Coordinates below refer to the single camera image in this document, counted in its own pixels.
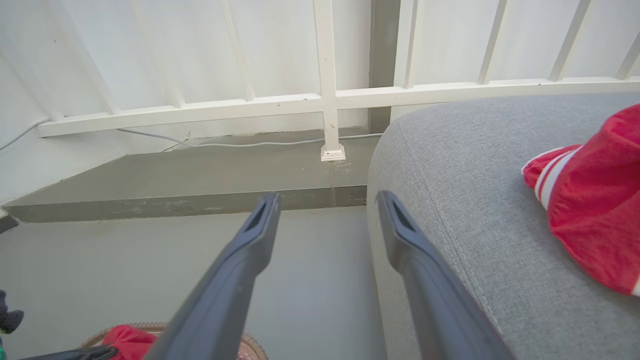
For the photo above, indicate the white wooden railing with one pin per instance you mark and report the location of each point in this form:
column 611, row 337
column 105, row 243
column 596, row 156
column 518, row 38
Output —
column 280, row 104

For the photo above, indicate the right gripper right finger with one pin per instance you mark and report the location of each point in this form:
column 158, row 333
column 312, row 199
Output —
column 430, row 290

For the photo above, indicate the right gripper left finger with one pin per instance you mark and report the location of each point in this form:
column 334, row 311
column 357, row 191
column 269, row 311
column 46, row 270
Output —
column 225, row 290

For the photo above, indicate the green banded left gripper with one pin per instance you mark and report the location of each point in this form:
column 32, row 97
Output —
column 9, row 315

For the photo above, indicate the plain red garment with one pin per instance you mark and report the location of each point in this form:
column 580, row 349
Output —
column 130, row 342

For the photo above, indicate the red white-striped jersey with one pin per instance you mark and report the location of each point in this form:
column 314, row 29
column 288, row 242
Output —
column 590, row 210

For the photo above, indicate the grey fabric sofa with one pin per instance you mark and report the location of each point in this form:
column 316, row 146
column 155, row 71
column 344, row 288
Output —
column 450, row 175

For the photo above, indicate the beige plastic laundry basket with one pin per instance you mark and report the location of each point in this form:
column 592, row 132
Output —
column 256, row 348

